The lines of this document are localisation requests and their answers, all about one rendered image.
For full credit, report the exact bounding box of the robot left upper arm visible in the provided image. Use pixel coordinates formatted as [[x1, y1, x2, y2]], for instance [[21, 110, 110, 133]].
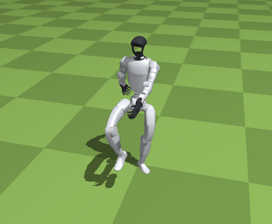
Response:
[[143, 61, 160, 87]]

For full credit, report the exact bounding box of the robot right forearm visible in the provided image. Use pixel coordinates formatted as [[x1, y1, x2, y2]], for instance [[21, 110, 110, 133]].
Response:
[[118, 77, 126, 87]]

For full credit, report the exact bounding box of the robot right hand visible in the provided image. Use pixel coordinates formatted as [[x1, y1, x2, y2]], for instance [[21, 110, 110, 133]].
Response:
[[120, 84, 131, 95]]

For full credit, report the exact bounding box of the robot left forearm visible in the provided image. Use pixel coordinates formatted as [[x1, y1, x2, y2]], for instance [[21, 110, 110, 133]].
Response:
[[136, 82, 153, 104]]

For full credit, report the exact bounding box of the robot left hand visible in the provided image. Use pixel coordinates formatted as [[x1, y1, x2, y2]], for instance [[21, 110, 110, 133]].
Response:
[[127, 98, 143, 119]]

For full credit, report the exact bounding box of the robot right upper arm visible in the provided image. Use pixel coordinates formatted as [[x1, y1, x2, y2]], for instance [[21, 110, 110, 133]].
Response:
[[117, 56, 129, 80]]

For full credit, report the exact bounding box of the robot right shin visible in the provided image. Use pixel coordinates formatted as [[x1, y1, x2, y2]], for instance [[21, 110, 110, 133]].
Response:
[[105, 127, 124, 158]]

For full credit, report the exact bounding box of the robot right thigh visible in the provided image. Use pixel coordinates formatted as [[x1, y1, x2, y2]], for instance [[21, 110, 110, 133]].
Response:
[[106, 98, 131, 137]]

